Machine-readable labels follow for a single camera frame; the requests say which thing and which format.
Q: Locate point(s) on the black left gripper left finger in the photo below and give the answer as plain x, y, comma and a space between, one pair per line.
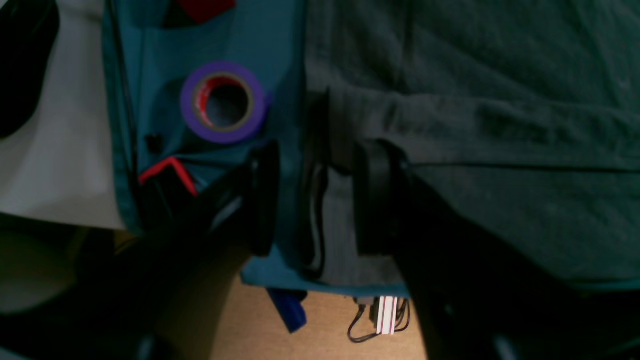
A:
95, 319

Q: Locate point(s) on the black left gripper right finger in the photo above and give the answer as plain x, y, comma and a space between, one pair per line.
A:
477, 298

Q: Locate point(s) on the dark grey T-shirt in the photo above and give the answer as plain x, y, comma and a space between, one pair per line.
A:
522, 114

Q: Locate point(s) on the white labelled power strip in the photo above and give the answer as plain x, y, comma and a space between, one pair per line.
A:
386, 316

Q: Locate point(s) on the orange black tool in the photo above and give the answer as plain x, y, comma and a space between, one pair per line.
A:
167, 188

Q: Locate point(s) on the purple tape roll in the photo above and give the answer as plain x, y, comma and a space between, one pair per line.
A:
224, 103

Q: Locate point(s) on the blue table cloth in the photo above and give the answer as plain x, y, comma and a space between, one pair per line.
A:
144, 80

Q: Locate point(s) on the red cube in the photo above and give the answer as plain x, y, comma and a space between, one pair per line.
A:
202, 11

